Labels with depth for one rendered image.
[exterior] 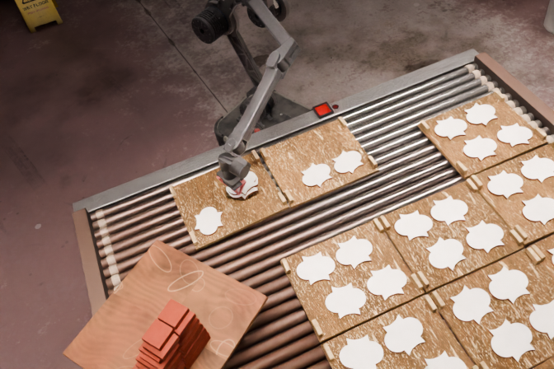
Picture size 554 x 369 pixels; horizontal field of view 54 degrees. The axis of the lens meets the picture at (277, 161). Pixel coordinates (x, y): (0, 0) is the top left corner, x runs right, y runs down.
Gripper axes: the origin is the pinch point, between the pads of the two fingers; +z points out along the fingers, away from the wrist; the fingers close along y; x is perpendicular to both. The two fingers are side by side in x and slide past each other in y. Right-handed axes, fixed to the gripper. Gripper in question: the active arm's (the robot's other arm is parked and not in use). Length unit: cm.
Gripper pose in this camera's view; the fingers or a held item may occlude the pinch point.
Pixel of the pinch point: (233, 189)
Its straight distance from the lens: 225.4
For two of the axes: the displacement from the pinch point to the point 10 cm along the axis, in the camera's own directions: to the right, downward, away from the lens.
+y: -7.0, -4.8, 5.3
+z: 1.1, 6.6, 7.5
